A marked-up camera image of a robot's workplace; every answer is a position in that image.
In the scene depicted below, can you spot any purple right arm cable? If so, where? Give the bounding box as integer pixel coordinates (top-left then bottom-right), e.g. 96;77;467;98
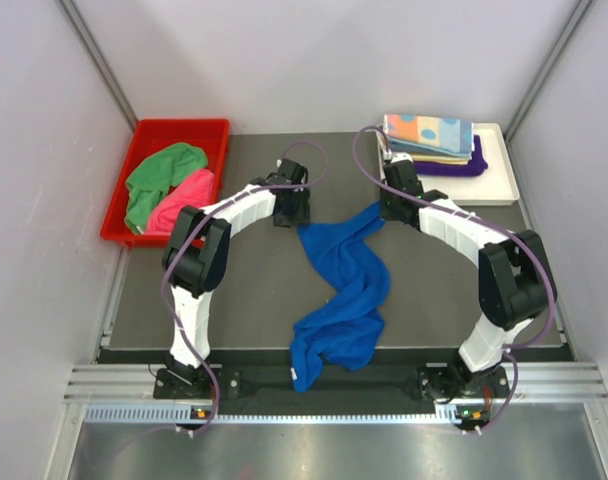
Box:
352;125;558;434

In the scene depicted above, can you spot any yellow and blue cartoon towel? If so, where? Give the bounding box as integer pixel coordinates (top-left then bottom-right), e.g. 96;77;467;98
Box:
410;151;473;159

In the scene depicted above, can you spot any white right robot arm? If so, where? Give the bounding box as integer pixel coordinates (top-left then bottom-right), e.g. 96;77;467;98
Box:
380;159;557;397

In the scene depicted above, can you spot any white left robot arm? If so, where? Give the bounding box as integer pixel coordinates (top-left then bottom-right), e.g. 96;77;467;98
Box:
153;158;310;399

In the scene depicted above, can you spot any aluminium front rail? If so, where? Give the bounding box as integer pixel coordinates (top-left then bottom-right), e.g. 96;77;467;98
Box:
64;362;608;404

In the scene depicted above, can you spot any pink towel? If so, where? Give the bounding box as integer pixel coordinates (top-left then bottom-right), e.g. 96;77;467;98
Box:
144;169;215;235

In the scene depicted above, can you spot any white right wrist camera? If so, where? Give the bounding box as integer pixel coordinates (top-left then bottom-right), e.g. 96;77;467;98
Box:
380;149;413;165

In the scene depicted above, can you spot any aluminium frame post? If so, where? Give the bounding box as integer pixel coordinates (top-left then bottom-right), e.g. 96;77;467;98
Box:
504;0;595;143
55;0;138;132

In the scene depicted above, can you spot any purple folded towel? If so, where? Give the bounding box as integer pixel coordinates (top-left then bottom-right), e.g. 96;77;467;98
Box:
414;134;488;178

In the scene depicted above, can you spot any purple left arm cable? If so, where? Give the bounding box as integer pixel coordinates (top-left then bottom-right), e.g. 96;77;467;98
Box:
161;140;329;436

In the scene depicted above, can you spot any green towel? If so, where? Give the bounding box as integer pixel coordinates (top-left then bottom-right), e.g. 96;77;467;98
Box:
125;143;208;233

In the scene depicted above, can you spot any red plastic bin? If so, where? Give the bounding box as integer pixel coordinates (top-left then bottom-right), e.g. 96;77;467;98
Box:
100;119;229;247

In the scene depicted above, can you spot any white plastic tray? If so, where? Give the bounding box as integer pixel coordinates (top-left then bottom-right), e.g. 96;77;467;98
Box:
375;122;520;207

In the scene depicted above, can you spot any royal blue towel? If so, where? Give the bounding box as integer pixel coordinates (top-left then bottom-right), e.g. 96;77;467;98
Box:
290;203;391;393

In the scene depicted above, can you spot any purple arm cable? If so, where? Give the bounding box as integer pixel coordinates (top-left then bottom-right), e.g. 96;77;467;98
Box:
161;140;329;436
352;125;558;434

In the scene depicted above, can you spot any right aluminium frame post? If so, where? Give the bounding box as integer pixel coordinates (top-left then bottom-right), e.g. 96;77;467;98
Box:
504;0;595;143

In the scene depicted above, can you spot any left aluminium frame post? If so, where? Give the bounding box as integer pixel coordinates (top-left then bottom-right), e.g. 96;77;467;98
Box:
55;0;138;132

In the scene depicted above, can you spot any cream folded towel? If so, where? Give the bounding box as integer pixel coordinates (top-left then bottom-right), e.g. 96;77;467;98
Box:
413;155;471;166

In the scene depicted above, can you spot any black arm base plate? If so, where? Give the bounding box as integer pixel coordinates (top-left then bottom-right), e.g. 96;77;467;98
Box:
153;362;510;416

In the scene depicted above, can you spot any light blue patterned towel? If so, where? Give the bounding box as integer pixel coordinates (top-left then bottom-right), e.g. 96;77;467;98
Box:
383;114;474;157

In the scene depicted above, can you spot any grey slotted cable duct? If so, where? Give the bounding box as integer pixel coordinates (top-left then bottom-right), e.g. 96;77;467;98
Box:
84;403;482;426

